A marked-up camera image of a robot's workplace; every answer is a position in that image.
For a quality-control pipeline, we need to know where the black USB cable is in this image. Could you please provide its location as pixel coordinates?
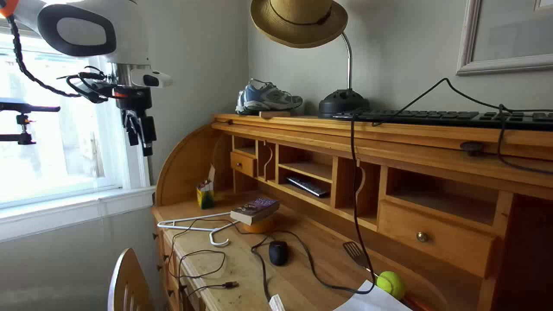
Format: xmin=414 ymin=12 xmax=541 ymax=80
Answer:
xmin=174 ymin=247 xmax=240 ymax=294

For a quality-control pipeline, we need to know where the tan straw hat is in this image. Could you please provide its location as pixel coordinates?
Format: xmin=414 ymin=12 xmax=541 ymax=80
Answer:
xmin=248 ymin=0 xmax=349 ymax=50

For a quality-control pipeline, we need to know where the black lamp cable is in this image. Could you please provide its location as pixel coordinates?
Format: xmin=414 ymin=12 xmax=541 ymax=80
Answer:
xmin=347 ymin=114 xmax=378 ymax=283

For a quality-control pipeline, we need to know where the black computer keyboard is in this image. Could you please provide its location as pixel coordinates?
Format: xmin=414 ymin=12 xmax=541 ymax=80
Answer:
xmin=333 ymin=109 xmax=553 ymax=131

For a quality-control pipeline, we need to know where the black mouse cable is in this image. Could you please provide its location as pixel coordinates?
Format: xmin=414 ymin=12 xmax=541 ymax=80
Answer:
xmin=274 ymin=230 xmax=376 ymax=296

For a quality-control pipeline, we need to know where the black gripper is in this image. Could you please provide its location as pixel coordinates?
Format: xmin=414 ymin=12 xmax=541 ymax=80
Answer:
xmin=115 ymin=85 xmax=157 ymax=157

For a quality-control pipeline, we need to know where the white wire clothes hanger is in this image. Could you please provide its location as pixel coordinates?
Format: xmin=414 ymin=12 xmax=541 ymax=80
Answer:
xmin=155 ymin=211 xmax=240 ymax=249

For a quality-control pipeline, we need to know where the dark flat pad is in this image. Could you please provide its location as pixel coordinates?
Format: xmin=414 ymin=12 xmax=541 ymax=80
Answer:
xmin=342 ymin=240 xmax=369 ymax=270

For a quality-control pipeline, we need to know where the grey blue sneaker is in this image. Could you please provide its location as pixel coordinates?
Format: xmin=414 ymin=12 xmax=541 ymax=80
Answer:
xmin=233 ymin=78 xmax=305 ymax=116

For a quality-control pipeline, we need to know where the wooden chair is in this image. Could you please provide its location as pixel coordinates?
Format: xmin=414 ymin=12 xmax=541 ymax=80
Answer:
xmin=105 ymin=247 xmax=155 ymax=311

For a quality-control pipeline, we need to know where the white paper sheet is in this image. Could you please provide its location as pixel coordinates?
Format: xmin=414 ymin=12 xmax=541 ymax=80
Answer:
xmin=333 ymin=280 xmax=411 ymax=311

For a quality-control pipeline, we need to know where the black gooseneck desk lamp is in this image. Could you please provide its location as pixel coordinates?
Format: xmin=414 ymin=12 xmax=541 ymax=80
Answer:
xmin=318 ymin=31 xmax=371 ymax=119

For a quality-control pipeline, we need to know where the yellow green crayon box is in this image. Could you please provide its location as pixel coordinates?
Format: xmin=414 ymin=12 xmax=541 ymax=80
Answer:
xmin=195 ymin=178 xmax=216 ymax=211

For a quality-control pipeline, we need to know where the wooden desk drawer with knob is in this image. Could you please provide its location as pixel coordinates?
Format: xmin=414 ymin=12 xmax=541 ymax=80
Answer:
xmin=376 ymin=200 xmax=499 ymax=280
xmin=229 ymin=150 xmax=257 ymax=178

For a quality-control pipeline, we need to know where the black keyboard cable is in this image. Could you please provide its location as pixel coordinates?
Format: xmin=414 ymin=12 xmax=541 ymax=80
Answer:
xmin=369 ymin=76 xmax=553 ymax=178

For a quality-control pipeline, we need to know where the black computer mouse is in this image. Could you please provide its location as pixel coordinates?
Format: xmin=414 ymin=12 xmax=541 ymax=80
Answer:
xmin=267 ymin=238 xmax=290 ymax=268

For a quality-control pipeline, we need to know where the white window frame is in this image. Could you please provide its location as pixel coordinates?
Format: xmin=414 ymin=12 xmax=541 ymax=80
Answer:
xmin=0 ymin=28 xmax=157 ymax=244

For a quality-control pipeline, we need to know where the yellow tennis ball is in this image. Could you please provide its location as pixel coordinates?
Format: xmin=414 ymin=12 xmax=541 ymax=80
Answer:
xmin=375 ymin=270 xmax=406 ymax=301

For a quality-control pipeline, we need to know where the white picture frame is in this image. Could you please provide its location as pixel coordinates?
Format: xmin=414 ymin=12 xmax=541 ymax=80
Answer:
xmin=456 ymin=0 xmax=553 ymax=78

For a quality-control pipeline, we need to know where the wooden roll-top desk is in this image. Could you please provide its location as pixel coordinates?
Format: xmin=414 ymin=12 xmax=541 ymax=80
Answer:
xmin=152 ymin=111 xmax=553 ymax=311

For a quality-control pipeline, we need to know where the black camera stand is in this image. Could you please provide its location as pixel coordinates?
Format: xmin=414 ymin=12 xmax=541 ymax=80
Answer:
xmin=0 ymin=100 xmax=62 ymax=147

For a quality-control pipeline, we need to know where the black flat tablet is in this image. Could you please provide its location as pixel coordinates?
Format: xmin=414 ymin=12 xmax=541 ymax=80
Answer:
xmin=285 ymin=175 xmax=331 ymax=199

